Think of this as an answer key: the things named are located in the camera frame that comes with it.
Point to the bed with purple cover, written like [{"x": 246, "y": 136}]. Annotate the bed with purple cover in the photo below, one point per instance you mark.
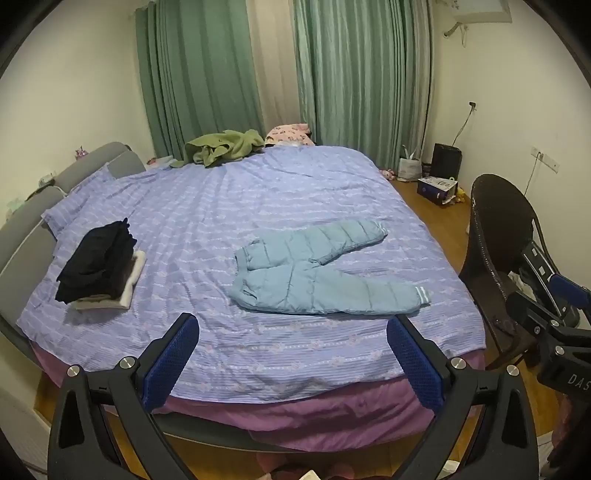
[{"x": 240, "y": 194}]

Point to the beige curtain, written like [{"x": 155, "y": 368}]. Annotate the beige curtain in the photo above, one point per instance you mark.
[{"x": 274, "y": 60}]

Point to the light blue padded pants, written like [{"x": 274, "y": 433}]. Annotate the light blue padded pants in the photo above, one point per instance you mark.
[{"x": 295, "y": 286}]

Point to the purple patterned pillow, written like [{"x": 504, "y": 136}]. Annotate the purple patterned pillow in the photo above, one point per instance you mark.
[{"x": 87, "y": 203}]

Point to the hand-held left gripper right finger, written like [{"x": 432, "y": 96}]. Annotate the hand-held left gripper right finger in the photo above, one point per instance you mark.
[{"x": 415, "y": 364}]

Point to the white bag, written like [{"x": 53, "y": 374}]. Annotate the white bag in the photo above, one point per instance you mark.
[{"x": 409, "y": 168}]

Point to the dark wicker chair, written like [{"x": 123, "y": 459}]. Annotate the dark wicker chair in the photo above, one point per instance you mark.
[{"x": 496, "y": 221}]

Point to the white folded clothes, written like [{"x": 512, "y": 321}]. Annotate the white folded clothes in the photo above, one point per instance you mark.
[{"x": 131, "y": 281}]

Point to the purple figurine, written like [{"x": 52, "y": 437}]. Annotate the purple figurine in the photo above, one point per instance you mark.
[{"x": 81, "y": 153}]

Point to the yellow toy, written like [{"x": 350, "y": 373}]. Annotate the yellow toy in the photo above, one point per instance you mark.
[{"x": 460, "y": 195}]

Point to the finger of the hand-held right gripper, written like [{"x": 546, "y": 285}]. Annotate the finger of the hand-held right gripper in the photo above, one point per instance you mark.
[
  {"x": 526, "y": 309},
  {"x": 569, "y": 288}
]

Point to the blue cardboard box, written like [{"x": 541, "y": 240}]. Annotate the blue cardboard box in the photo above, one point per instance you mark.
[{"x": 436, "y": 189}]

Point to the olive green garment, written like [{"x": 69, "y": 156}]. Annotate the olive green garment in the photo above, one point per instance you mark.
[{"x": 221, "y": 145}]

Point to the black folded clothes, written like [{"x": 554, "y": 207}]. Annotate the black folded clothes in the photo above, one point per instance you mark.
[{"x": 94, "y": 258}]

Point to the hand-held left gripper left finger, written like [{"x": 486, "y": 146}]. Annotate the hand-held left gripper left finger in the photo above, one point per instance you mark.
[{"x": 171, "y": 360}]

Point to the white printed packet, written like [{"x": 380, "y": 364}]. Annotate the white printed packet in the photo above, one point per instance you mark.
[{"x": 46, "y": 179}]

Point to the white air conditioner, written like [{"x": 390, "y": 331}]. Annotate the white air conditioner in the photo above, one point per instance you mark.
[{"x": 482, "y": 10}]

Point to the pink plush toy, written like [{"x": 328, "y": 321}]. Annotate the pink plush toy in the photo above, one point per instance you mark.
[{"x": 388, "y": 174}]

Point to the white wall socket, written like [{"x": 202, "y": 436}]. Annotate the white wall socket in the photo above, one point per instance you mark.
[{"x": 545, "y": 157}]

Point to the pale green tissue pack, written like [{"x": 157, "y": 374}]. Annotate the pale green tissue pack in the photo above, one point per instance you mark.
[{"x": 12, "y": 205}]

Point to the grey padded headboard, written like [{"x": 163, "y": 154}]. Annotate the grey padded headboard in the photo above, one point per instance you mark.
[{"x": 32, "y": 217}]

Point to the pink printed cloth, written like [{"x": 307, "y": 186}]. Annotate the pink printed cloth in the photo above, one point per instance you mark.
[{"x": 288, "y": 134}]

